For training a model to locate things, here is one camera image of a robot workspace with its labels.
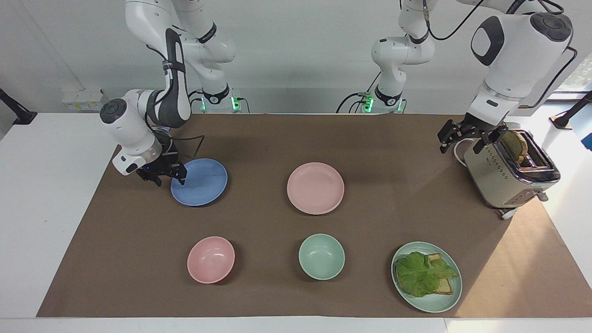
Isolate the pink plate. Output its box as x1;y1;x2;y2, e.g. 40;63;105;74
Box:
286;162;345;216

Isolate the pink bowl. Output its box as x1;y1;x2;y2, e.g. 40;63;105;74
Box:
187;236;235;284

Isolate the bread slice with brown crust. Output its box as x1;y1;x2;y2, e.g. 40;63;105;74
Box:
501;131;529;164

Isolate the blue plate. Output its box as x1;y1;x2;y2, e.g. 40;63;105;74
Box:
170;158;228;207

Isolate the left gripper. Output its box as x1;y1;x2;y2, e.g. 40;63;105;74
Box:
438;112;508;155

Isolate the green plate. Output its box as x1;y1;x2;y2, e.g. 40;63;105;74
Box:
391;241;463;314

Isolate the silver toaster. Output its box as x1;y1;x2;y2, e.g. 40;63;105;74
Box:
463;129;561;210

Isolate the green lettuce leaf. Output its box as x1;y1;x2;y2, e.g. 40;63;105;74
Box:
395;252;460;298

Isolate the black cable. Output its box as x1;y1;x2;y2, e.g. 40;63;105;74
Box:
157;129;206;160
336;72;382;114
518;45;579;110
422;0;486;42

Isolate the black stand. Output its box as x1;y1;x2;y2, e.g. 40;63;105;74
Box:
553;90;592;130
0;88;38;126

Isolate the green bowl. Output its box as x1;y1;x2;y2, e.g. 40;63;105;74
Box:
298;233;346;281

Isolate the toasted bread slice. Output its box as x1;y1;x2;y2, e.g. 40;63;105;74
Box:
426;253;454;295

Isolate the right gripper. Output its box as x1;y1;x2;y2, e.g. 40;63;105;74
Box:
137;151;188;187

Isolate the white power cable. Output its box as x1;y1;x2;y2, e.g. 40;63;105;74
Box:
453;138;476;166

